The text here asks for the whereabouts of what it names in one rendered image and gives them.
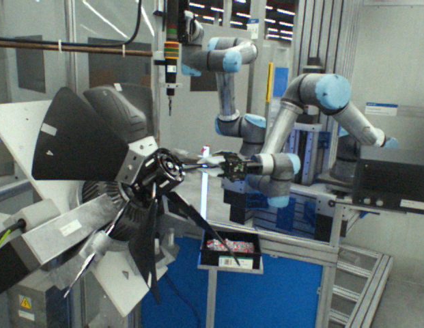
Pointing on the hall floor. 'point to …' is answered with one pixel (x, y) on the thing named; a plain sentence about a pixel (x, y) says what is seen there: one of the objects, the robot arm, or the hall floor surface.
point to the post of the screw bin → (211, 298)
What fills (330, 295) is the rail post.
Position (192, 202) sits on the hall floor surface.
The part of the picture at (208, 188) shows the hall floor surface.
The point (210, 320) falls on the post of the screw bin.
